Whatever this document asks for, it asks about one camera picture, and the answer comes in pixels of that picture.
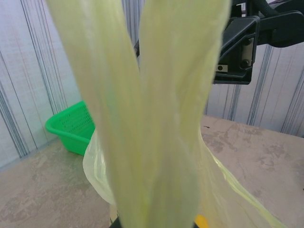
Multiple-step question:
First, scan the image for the yellow fake banana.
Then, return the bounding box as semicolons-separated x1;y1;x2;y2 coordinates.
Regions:
194;214;209;228

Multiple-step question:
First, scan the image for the green plastic basket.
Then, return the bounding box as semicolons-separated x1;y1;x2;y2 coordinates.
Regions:
45;101;97;156

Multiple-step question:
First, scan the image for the yellow-green avocado print plastic bag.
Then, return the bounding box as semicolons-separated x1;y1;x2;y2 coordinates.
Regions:
46;0;288;228

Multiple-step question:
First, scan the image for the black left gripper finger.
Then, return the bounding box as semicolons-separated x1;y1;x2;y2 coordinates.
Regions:
109;217;124;228

